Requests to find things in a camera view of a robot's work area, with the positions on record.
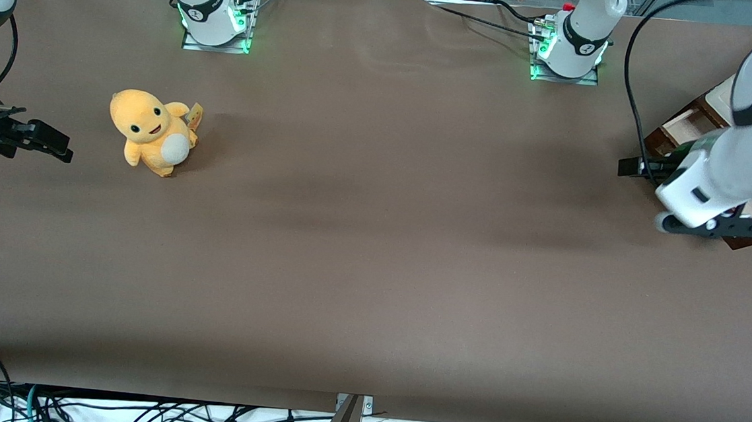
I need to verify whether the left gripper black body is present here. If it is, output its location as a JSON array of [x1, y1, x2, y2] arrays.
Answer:
[[643, 132, 713, 189]]

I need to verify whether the dark wooden drawer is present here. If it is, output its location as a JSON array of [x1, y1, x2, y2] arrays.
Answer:
[[637, 91, 752, 252]]

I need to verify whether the orange plush toy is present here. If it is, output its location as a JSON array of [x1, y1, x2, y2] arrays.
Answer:
[[105, 87, 205, 181]]

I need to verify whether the brown table cover sheet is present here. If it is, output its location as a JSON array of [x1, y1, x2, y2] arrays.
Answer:
[[0, 0, 752, 422]]

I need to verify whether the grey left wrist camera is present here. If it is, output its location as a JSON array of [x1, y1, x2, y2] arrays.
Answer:
[[654, 203, 752, 242]]

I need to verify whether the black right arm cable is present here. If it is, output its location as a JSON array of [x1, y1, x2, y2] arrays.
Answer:
[[0, 13, 20, 97]]

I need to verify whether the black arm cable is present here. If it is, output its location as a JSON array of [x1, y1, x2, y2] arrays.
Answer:
[[615, 0, 726, 190], [0, 13, 20, 97]]

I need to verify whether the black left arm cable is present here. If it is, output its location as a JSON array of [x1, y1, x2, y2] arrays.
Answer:
[[615, 0, 726, 190]]

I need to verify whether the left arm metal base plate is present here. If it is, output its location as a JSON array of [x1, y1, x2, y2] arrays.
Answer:
[[529, 59, 601, 87]]

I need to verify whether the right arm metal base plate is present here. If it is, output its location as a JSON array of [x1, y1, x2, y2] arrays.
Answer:
[[181, 22, 254, 55]]

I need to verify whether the black cable across table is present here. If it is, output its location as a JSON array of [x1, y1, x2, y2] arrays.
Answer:
[[428, 2, 551, 42]]

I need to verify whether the teal cable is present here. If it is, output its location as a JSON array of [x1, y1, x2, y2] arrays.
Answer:
[[22, 384, 47, 422]]

